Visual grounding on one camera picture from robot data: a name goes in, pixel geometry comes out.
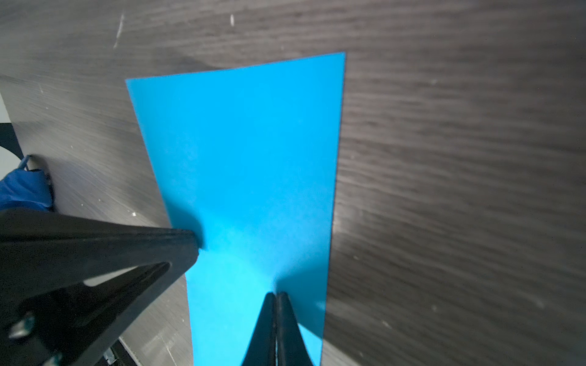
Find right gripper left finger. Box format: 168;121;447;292
242;292;276;366

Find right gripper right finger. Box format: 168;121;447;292
276;292;313;366

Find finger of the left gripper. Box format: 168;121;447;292
1;209;198;365

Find blue square paper sheet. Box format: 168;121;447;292
126;53;346;365

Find blue round cloth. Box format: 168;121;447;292
1;155;54;212

